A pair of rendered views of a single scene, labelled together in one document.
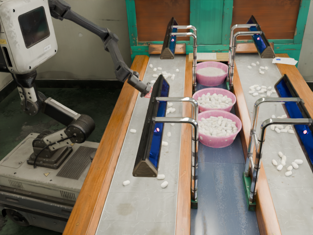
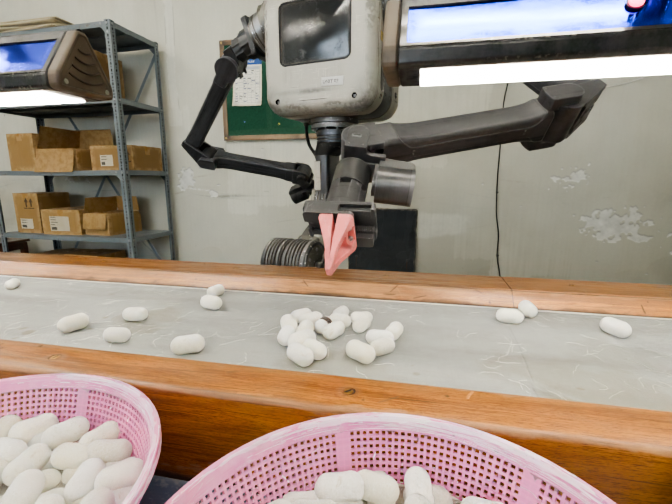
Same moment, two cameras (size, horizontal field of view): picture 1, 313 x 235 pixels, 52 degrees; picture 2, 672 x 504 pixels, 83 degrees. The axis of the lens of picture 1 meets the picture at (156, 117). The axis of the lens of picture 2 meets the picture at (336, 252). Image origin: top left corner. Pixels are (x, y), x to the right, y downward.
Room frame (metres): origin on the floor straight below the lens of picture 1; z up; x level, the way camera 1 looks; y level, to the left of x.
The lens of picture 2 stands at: (1.70, -0.49, 0.94)
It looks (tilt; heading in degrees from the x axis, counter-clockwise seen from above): 11 degrees down; 94
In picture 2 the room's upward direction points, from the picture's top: straight up
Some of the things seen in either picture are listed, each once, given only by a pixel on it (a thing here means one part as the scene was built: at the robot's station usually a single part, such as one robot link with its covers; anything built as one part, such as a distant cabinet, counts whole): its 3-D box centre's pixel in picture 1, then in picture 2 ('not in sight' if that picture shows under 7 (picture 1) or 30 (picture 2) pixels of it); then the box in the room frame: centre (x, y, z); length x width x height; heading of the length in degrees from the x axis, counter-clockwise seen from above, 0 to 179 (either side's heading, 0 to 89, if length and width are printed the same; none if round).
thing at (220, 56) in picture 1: (209, 57); not in sight; (2.37, -0.45, 0.77); 0.33 x 0.15 x 0.01; 82
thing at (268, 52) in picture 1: (259, 34); not in sight; (1.95, -0.68, 1.08); 0.62 x 0.08 x 0.07; 172
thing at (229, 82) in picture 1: (243, 61); not in sight; (1.95, -0.60, 0.90); 0.20 x 0.19 x 0.45; 172
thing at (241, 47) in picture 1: (253, 47); not in sight; (2.38, -0.79, 0.83); 0.30 x 0.06 x 0.07; 82
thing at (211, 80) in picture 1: (210, 74); not in sight; (2.15, -0.42, 0.72); 0.27 x 0.27 x 0.10
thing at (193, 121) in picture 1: (175, 152); not in sight; (1.05, -0.07, 0.90); 0.20 x 0.19 x 0.45; 172
